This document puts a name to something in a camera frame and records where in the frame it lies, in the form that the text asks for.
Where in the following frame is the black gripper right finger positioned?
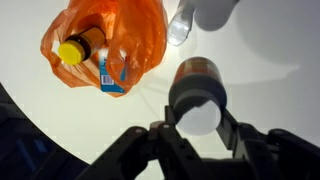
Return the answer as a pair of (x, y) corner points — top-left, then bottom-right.
(216, 109), (320, 180)

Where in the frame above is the orange plastic bag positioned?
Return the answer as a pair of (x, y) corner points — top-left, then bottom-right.
(39, 0), (169, 99)

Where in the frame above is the blue and white box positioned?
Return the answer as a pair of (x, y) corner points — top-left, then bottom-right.
(98, 48), (128, 95)

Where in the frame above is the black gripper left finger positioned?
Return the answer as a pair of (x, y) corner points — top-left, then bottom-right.
(76, 105), (214, 180)

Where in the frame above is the white-capped pill bottle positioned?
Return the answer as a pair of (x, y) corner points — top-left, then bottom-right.
(168, 56), (228, 137)

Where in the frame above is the dark bottle with yellow cap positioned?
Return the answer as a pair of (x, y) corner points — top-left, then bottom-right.
(57, 26), (108, 66)

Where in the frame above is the white cylindrical canister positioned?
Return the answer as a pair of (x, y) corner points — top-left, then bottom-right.
(166, 0), (198, 47)

